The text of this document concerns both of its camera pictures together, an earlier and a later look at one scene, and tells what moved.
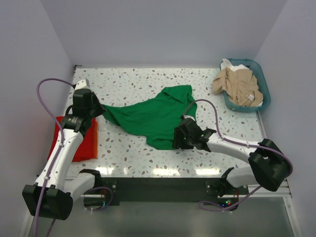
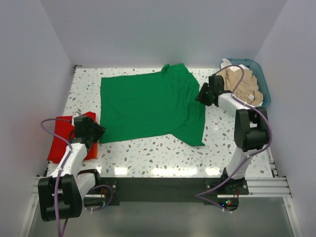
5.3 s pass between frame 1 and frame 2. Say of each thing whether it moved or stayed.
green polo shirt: moved
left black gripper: moved
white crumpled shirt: stayed
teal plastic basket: stayed
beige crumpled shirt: stayed
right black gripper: moved
